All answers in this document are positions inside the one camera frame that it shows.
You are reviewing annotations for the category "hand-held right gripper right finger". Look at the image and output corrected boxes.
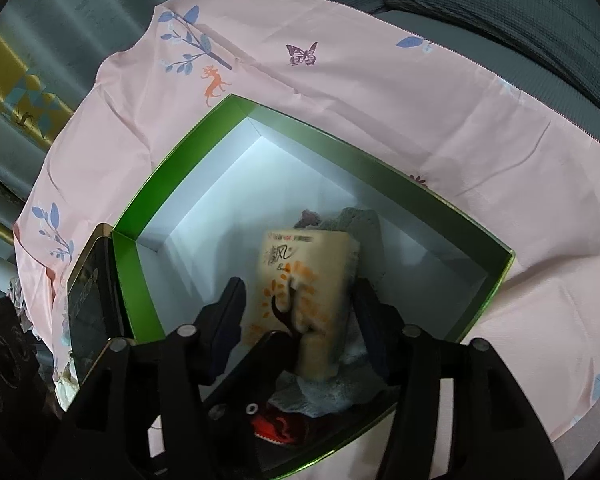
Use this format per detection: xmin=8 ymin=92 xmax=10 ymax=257
xmin=352 ymin=277 xmax=566 ymax=480

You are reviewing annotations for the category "pink printed cloth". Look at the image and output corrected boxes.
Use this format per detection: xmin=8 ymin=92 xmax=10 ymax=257
xmin=12 ymin=0 xmax=600 ymax=441

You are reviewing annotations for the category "dark patterned cloth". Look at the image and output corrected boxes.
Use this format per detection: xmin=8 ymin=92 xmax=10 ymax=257
xmin=0 ymin=300 xmax=66 ymax=441

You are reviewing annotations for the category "beige orange tissue pack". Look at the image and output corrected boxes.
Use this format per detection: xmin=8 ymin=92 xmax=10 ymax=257
xmin=242 ymin=230 xmax=361 ymax=378

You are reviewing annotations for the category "green cardboard box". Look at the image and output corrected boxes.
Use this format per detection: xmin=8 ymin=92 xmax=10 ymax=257
xmin=111 ymin=92 xmax=516 ymax=480

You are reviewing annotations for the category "white lace cloth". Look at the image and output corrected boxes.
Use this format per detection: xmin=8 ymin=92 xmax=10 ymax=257
xmin=0 ymin=257 xmax=36 ymax=336

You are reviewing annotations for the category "black box with gold edge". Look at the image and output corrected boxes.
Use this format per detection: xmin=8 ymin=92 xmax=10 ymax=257
xmin=66 ymin=223 xmax=128 ymax=388

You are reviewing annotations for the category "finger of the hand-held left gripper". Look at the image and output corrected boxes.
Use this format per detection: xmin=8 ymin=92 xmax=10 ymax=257
xmin=152 ymin=282 xmax=306 ymax=480

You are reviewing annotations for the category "purple cloth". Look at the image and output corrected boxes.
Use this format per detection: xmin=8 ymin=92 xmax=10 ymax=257
xmin=294 ymin=208 xmax=323 ymax=228

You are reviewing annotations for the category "light blue-grey towel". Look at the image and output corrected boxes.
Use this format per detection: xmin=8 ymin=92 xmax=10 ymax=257
xmin=269 ymin=206 xmax=398 ymax=417

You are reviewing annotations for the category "grey sofa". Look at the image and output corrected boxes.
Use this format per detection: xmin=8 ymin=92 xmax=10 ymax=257
xmin=0 ymin=0 xmax=600 ymax=161

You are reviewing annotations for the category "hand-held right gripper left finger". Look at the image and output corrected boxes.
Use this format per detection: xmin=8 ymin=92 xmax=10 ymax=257
xmin=40 ymin=276 xmax=248 ymax=480

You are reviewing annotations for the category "yellow patterned cloth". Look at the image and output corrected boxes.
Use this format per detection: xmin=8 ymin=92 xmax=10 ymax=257
xmin=0 ymin=27 xmax=76 ymax=148

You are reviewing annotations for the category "red plush toy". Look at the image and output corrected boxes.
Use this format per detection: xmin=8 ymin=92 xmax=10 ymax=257
xmin=250 ymin=402 xmax=311 ymax=448

